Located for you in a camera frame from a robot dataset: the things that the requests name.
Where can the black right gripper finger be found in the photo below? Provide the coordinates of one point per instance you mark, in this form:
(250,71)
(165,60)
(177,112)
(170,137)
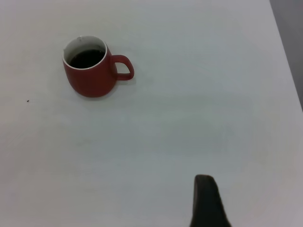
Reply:
(207,203)

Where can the red mug with dark liquid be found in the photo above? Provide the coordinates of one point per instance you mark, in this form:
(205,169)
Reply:
(92,82)

